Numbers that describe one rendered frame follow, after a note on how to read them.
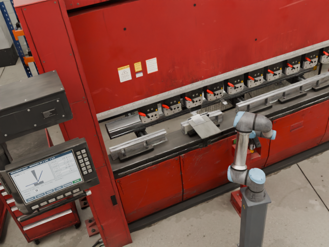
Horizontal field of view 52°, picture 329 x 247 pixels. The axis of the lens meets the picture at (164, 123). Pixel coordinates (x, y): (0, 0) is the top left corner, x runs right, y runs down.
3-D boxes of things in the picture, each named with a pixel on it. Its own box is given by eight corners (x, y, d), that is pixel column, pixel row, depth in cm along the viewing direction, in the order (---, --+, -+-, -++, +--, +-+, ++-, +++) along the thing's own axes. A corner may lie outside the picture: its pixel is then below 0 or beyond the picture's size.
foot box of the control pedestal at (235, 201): (241, 219, 327) (241, 211, 319) (229, 200, 346) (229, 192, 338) (259, 212, 330) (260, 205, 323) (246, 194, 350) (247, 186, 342)
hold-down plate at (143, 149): (120, 162, 280) (120, 160, 278) (119, 158, 284) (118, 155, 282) (153, 150, 287) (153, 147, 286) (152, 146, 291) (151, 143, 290)
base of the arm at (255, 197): (269, 200, 247) (270, 191, 241) (249, 204, 246) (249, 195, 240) (261, 185, 259) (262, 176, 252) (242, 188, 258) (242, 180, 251)
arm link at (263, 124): (274, 114, 222) (277, 129, 267) (257, 111, 226) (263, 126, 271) (270, 132, 220) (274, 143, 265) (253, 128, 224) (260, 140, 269)
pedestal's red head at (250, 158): (240, 166, 292) (240, 151, 281) (231, 154, 304) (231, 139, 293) (260, 159, 296) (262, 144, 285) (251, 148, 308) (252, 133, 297)
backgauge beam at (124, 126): (110, 140, 303) (108, 131, 296) (106, 132, 313) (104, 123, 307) (317, 69, 360) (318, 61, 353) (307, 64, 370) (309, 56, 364)
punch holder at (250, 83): (248, 88, 297) (249, 72, 287) (243, 84, 303) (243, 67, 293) (262, 83, 301) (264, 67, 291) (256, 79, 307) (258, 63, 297)
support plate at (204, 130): (201, 139, 275) (201, 138, 274) (187, 122, 294) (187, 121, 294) (221, 132, 279) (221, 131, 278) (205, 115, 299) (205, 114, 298)
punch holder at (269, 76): (267, 82, 302) (269, 65, 292) (261, 78, 308) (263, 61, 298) (281, 77, 306) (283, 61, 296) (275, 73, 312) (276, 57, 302)
